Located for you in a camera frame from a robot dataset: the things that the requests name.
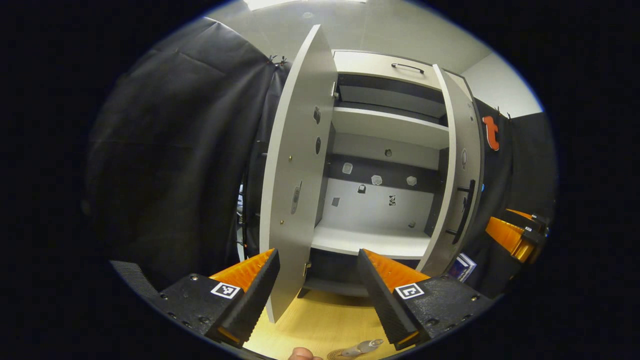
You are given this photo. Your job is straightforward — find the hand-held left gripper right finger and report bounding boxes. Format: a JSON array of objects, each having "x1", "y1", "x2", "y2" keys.
[{"x1": 356, "y1": 248, "x2": 493, "y2": 351}]

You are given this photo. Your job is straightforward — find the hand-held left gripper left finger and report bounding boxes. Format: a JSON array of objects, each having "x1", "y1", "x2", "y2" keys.
[{"x1": 150, "y1": 248, "x2": 281, "y2": 349}]

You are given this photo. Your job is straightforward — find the clear plastic bottle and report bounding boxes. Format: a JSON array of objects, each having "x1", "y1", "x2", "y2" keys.
[{"x1": 341, "y1": 338, "x2": 385, "y2": 357}]

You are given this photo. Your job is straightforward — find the white cabinet door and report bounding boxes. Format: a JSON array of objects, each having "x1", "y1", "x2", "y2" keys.
[
  {"x1": 417, "y1": 64, "x2": 485, "y2": 278},
  {"x1": 258, "y1": 24, "x2": 339, "y2": 324}
]

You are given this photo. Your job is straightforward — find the white grey cabinet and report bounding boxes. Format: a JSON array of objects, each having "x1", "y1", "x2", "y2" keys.
[{"x1": 297, "y1": 49, "x2": 483, "y2": 298}]

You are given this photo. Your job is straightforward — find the white cabinet shelf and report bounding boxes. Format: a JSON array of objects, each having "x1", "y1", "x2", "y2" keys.
[
  {"x1": 331, "y1": 106, "x2": 450, "y2": 150},
  {"x1": 311, "y1": 223, "x2": 432, "y2": 260}
]

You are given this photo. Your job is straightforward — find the white cabinet drawer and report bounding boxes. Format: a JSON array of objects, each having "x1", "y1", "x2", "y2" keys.
[{"x1": 332, "y1": 50, "x2": 473, "y2": 101}]

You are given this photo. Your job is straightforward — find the white spine book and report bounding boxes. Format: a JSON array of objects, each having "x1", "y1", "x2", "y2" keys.
[{"x1": 462, "y1": 252, "x2": 477, "y2": 284}]

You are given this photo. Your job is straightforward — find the black backdrop cloth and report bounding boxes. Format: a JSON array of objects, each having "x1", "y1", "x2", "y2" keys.
[
  {"x1": 85, "y1": 17, "x2": 293, "y2": 293},
  {"x1": 470, "y1": 97, "x2": 558, "y2": 301}
]

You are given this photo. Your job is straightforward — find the dark blue book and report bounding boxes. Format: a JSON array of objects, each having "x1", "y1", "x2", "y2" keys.
[{"x1": 448, "y1": 254, "x2": 471, "y2": 282}]

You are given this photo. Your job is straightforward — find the black door handle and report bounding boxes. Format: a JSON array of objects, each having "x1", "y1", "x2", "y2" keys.
[{"x1": 446, "y1": 180, "x2": 477, "y2": 246}]

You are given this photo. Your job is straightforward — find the grey woven strap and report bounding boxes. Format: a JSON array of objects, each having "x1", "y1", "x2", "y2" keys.
[{"x1": 110, "y1": 260, "x2": 162, "y2": 300}]

